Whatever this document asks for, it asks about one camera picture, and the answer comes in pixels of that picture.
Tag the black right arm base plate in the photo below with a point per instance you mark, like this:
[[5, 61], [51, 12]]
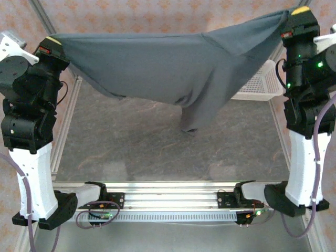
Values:
[[225, 200]]

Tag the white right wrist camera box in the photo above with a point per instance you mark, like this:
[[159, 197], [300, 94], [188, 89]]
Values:
[[326, 39]]

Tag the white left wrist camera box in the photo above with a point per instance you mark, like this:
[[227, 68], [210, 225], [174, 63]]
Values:
[[10, 46]]

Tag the grey t-shirt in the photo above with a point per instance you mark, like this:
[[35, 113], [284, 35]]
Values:
[[144, 65]]

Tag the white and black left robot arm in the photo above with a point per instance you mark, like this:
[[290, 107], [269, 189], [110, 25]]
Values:
[[36, 178]]

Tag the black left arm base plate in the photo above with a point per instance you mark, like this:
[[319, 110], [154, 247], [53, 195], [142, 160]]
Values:
[[118, 200]]

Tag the small circuit board green light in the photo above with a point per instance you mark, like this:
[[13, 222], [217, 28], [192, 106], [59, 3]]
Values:
[[258, 212], [105, 216]]

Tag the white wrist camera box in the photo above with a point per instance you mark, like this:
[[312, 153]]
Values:
[[10, 46], [326, 39]]

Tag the aluminium mounting rail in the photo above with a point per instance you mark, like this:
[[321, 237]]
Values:
[[170, 199]]

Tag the white perforated plastic basket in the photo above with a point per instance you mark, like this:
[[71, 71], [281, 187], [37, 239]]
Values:
[[262, 84]]

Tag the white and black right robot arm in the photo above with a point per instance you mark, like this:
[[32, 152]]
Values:
[[302, 162]]

